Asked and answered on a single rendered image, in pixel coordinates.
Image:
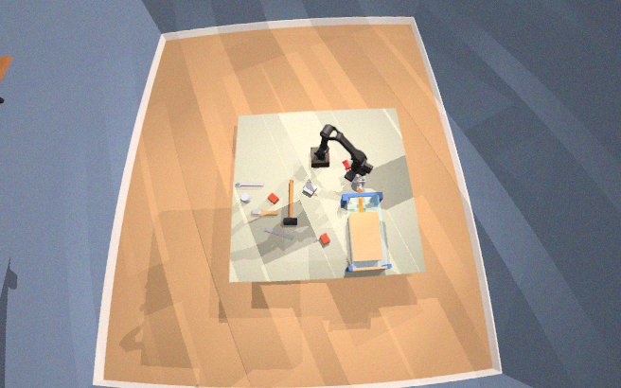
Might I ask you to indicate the black mallet with wooden handle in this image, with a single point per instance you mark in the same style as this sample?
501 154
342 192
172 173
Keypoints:
290 220

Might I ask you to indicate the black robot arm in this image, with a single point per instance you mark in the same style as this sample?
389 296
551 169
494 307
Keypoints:
357 156

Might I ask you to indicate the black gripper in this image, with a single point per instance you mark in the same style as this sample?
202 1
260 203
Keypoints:
351 173

